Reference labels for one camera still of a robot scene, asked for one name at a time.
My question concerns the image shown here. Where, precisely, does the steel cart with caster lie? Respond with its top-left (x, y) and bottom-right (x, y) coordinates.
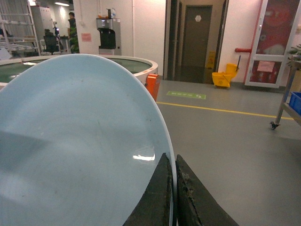
top-left (270, 56), bottom-right (301, 130)

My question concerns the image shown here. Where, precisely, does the yellow mop bucket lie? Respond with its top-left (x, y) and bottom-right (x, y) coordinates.
top-left (212, 56), bottom-right (241, 88)

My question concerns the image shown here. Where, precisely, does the orange box by conveyor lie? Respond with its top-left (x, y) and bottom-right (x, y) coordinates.
top-left (145, 74), bottom-right (161, 101)

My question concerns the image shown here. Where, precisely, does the round white conveyor table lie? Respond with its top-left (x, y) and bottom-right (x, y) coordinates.
top-left (0, 55), bottom-right (158, 88)

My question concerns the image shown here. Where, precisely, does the red glass cabinet door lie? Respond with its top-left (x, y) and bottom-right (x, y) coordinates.
top-left (244, 0), bottom-right (301, 88)

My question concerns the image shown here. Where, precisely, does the blue bin on cart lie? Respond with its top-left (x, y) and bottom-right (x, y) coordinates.
top-left (289, 92), bottom-right (301, 115)

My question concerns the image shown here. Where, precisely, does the light blue round tray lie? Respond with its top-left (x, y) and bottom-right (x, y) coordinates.
top-left (0, 54), bottom-right (176, 226)

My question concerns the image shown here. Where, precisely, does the person in dark vest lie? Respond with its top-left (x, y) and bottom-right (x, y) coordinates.
top-left (67, 12), bottom-right (79, 54)

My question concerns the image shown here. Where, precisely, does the metal rack far left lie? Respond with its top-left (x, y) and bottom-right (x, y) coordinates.
top-left (0, 0), bottom-right (40, 57)

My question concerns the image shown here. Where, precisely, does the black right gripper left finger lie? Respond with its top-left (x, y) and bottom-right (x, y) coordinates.
top-left (124, 153), bottom-right (172, 226)

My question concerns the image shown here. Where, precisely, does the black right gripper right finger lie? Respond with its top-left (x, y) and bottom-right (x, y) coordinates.
top-left (176, 155), bottom-right (238, 226)

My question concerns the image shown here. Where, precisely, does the dark grey door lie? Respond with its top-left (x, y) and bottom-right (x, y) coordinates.
top-left (182, 5), bottom-right (212, 67)

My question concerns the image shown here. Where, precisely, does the water dispenser machine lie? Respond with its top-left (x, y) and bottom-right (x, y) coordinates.
top-left (96, 8), bottom-right (122, 56)

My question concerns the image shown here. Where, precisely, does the yellow wet floor sign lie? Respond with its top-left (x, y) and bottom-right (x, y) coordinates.
top-left (206, 51), bottom-right (216, 69)

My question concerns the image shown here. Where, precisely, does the black office chair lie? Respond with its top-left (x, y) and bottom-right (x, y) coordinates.
top-left (43, 29), bottom-right (60, 54)

